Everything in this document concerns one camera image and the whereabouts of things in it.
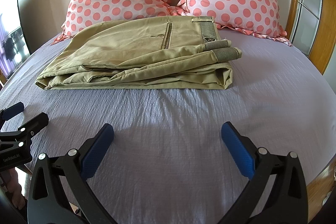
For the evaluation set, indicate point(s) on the lavender bed sheet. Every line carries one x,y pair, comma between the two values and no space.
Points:
168,163

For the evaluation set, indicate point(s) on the khaki pants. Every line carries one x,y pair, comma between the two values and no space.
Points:
165,52

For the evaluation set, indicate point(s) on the wooden framed glass door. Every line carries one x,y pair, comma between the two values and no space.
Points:
310,27

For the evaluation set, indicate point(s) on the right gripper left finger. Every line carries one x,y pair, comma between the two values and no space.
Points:
48,202

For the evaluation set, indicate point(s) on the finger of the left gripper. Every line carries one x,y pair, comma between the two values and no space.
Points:
10,112
26,131

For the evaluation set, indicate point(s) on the dark framed window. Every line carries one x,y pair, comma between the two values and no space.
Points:
14,49

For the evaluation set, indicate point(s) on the left hand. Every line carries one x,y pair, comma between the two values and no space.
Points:
9,180

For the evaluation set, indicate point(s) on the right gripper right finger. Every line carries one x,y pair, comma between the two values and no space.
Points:
287,201

